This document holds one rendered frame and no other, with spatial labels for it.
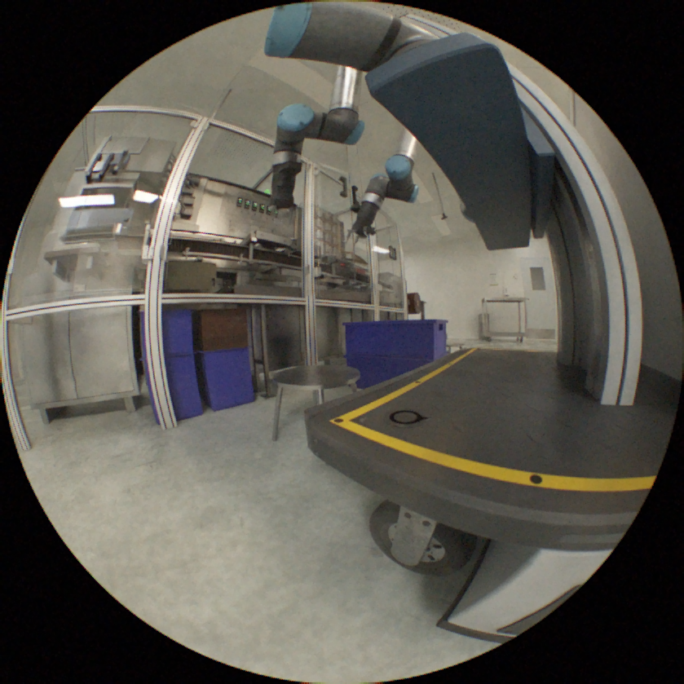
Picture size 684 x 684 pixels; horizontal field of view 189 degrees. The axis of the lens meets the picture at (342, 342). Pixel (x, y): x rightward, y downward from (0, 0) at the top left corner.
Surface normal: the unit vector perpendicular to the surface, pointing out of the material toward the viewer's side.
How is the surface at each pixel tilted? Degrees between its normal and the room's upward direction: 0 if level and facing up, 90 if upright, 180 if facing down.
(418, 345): 90
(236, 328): 90
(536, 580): 90
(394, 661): 0
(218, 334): 90
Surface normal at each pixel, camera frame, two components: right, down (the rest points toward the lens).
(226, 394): 0.77, 0.02
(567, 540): -0.73, 0.08
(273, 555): -0.04, -1.00
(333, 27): 0.12, 0.98
